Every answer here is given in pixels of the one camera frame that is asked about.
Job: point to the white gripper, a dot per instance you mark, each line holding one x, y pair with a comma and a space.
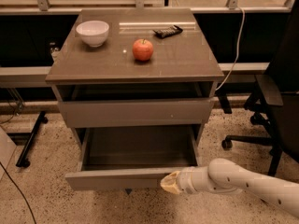
186, 181

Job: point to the white bowl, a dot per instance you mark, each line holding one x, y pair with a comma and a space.
93, 33

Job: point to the red apple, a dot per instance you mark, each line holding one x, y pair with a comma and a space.
142, 50

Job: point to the dark snack bar wrapper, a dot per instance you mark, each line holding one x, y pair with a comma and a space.
170, 31

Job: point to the black office chair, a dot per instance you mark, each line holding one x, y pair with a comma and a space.
275, 99

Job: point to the black table leg with casters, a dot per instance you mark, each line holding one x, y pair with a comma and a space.
22, 160

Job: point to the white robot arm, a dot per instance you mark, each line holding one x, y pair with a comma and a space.
226, 177

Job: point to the grey drawer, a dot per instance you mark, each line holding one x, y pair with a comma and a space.
133, 157
87, 114

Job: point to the grey top drawer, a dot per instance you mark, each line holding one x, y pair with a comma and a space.
87, 114

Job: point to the grey drawer cabinet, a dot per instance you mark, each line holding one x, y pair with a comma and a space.
181, 66

